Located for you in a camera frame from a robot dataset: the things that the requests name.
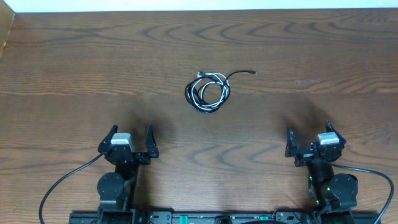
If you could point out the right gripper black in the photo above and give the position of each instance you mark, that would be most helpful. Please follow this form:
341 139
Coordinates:
303 157

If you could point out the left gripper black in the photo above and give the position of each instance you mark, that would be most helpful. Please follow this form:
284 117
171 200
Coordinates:
128 155

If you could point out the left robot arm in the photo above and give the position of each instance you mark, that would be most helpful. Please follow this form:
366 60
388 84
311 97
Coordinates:
116 189

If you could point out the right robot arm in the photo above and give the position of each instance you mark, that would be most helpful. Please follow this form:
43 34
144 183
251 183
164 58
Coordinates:
335 194

